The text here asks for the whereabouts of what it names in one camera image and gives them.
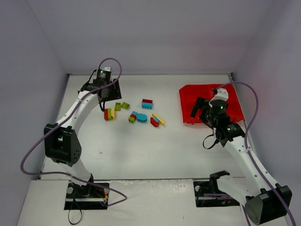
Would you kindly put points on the red curved lego brick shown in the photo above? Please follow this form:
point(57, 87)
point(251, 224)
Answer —
point(154, 123)

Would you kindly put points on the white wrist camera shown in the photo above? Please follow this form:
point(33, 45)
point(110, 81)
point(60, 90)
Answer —
point(220, 94)
point(106, 69)

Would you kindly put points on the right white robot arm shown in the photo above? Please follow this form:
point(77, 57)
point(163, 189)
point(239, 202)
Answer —
point(262, 198)

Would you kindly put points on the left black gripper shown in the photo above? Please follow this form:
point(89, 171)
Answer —
point(115, 90)

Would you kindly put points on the blue long lego brick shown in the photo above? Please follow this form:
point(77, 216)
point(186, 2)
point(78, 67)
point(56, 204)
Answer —
point(147, 105)

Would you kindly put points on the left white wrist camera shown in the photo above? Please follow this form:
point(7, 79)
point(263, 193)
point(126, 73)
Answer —
point(106, 69)

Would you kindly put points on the green small lego brick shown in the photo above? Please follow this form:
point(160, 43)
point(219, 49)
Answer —
point(131, 119)

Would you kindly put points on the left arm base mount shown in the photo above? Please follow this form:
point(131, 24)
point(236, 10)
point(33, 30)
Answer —
point(90, 198)

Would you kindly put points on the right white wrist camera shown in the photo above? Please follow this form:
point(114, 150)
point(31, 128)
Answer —
point(220, 94)

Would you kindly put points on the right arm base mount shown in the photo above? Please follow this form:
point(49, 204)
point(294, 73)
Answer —
point(207, 195)

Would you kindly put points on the blue oval lego brick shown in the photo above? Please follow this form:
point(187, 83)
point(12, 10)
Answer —
point(140, 117)

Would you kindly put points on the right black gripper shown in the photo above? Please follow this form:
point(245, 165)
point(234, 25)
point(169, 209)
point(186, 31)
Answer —
point(201, 109)

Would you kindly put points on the red four-stud lego brick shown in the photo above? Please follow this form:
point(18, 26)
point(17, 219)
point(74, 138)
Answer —
point(106, 114)

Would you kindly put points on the yellow curved lego brick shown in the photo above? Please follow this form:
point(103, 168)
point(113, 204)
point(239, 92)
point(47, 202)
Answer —
point(113, 113)

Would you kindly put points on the green square lego brick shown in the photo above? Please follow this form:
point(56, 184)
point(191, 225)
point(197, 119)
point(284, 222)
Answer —
point(117, 106)
point(125, 105)

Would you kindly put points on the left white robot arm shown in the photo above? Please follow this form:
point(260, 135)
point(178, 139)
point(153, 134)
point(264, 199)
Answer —
point(61, 141)

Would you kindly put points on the yellow long flat lego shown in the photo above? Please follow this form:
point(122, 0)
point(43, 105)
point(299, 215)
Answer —
point(162, 122)

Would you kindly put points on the green long lego brick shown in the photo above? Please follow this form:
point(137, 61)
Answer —
point(109, 114)

